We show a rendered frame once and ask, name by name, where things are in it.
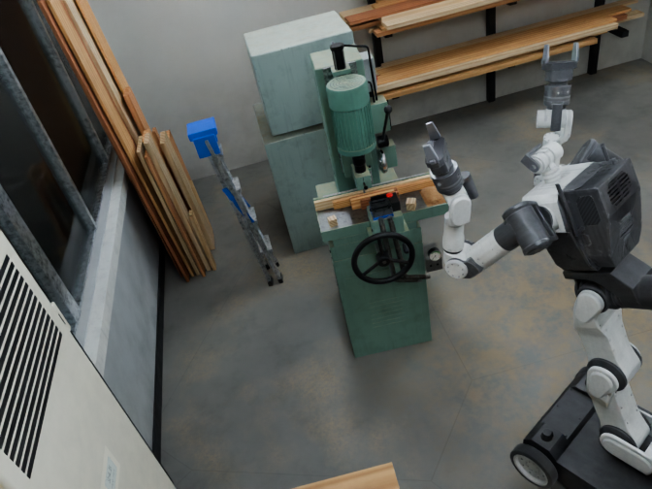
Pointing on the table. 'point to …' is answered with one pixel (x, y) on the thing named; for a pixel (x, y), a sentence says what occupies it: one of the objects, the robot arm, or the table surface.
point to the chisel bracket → (361, 178)
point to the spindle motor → (351, 114)
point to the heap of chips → (432, 196)
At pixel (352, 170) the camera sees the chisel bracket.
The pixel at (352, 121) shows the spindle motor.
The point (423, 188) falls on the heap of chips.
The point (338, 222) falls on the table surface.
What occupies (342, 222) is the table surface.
